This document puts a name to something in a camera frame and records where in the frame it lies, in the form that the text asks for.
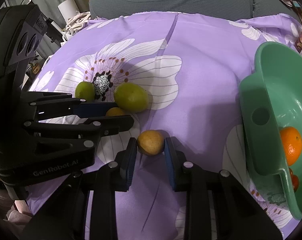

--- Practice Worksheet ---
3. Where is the brown round fruit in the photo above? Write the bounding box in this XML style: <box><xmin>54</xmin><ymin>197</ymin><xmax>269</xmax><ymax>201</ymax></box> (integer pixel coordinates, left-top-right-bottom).
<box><xmin>105</xmin><ymin>107</ymin><xmax>126</xmax><ymax>117</ymax></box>

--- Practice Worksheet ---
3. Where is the tan round fruit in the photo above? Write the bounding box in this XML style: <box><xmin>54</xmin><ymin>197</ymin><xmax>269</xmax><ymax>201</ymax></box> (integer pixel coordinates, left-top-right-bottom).
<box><xmin>137</xmin><ymin>130</ymin><xmax>164</xmax><ymax>156</ymax></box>

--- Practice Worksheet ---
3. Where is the small green fruit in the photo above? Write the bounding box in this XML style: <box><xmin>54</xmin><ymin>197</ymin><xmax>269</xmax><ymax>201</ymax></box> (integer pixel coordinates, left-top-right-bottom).
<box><xmin>75</xmin><ymin>81</ymin><xmax>95</xmax><ymax>102</ymax></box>

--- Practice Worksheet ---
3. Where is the large green fruit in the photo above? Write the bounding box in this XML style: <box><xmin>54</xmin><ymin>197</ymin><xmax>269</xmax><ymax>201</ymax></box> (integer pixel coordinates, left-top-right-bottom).
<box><xmin>114</xmin><ymin>83</ymin><xmax>149</xmax><ymax>113</ymax></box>

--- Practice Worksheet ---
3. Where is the black phone stand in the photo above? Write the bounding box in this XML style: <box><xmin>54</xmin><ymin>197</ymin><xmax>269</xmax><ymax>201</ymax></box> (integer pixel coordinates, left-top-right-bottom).
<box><xmin>43</xmin><ymin>14</ymin><xmax>63</xmax><ymax>46</ymax></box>

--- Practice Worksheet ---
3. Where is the red tomato in bowl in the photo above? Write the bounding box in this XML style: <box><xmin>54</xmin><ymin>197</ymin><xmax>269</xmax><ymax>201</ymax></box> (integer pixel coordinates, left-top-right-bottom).
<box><xmin>289</xmin><ymin>169</ymin><xmax>299</xmax><ymax>192</ymax></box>

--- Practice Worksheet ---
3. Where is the white paper roll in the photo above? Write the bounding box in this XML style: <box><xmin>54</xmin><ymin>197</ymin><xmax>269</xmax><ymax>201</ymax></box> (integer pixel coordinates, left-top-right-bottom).
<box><xmin>58</xmin><ymin>0</ymin><xmax>79</xmax><ymax>22</ymax></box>

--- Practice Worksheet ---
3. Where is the large orange tangerine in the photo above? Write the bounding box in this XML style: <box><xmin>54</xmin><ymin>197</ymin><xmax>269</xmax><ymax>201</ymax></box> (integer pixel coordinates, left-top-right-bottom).
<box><xmin>280</xmin><ymin>126</ymin><xmax>302</xmax><ymax>166</ymax></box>

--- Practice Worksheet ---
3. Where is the green plastic bowl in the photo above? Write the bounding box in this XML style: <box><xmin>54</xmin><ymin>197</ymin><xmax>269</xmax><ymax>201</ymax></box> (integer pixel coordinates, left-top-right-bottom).
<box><xmin>239</xmin><ymin>42</ymin><xmax>302</xmax><ymax>220</ymax></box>

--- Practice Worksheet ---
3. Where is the purple floral tablecloth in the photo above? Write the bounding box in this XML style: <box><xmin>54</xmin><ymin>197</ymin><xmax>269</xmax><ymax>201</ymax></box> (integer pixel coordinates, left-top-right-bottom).
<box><xmin>31</xmin><ymin>12</ymin><xmax>302</xmax><ymax>236</ymax></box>

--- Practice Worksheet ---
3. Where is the white rope bundle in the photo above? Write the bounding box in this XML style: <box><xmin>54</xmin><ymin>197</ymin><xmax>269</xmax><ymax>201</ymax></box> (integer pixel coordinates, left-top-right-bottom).
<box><xmin>62</xmin><ymin>11</ymin><xmax>93</xmax><ymax>41</ymax></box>

